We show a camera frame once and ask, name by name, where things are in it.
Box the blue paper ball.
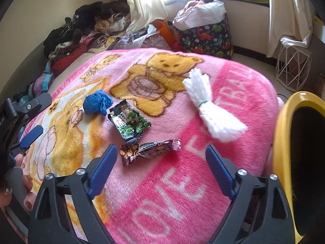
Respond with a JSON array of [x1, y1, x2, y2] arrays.
[[83, 90, 114, 117]]

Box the white yarn tassel bundle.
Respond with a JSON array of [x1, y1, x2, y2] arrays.
[[182, 68, 247, 143]]

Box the brown candy bar wrapper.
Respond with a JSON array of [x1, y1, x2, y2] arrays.
[[119, 139, 181, 167]]

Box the green black snack packet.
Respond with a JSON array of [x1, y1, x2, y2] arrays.
[[107, 100, 152, 144]]

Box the yellow rimmed trash bin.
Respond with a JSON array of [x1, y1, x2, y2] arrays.
[[273, 91, 324, 243]]

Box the left hand painted nails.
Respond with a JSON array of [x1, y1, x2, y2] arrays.
[[1, 153, 36, 221]]

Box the striped purple blue cloth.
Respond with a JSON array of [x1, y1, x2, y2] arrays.
[[28, 61, 54, 98]]

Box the pile of dark clothes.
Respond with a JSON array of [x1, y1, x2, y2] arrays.
[[43, 0, 130, 57]]

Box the pink bear fleece blanket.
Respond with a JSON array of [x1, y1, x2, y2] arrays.
[[23, 49, 279, 243]]

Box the floral fabric bag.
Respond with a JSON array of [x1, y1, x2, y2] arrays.
[[142, 33, 171, 50]]

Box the orange bag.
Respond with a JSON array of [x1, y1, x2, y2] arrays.
[[151, 19, 182, 51]]

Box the left cream curtain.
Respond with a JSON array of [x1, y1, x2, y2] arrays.
[[126, 0, 168, 33]]

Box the cream curtain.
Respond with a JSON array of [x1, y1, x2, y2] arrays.
[[126, 0, 168, 33], [266, 0, 316, 57]]

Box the dinosaur print laundry basket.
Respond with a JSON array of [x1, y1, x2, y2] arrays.
[[176, 13, 234, 60]]

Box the right cream curtain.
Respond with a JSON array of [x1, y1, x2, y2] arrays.
[[266, 0, 316, 57]]

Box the white wire side table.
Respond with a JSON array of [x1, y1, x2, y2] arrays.
[[275, 45, 312, 92]]

